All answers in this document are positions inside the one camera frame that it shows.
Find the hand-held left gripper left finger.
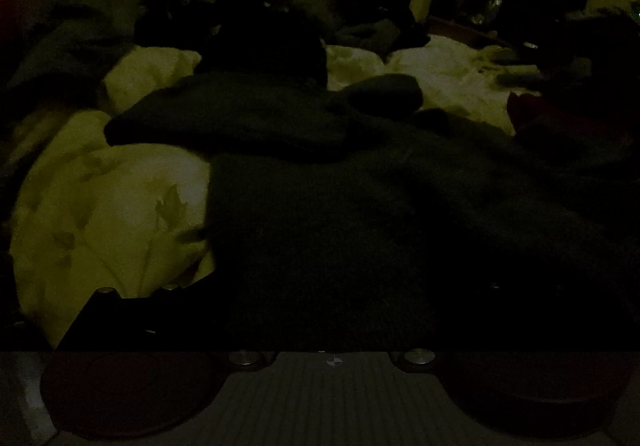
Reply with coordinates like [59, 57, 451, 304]
[60, 283, 228, 353]

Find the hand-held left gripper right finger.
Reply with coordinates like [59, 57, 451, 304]
[445, 280, 606, 353]

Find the dark knit sweater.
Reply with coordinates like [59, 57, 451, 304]
[104, 71, 640, 353]

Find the black clothes pile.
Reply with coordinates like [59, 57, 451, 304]
[135, 0, 331, 80]

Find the red cloth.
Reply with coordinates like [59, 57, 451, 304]
[506, 90, 608, 139]

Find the white leaf-print duvet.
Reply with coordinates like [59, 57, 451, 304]
[7, 34, 518, 349]

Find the teal blanket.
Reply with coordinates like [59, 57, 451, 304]
[0, 0, 146, 107]

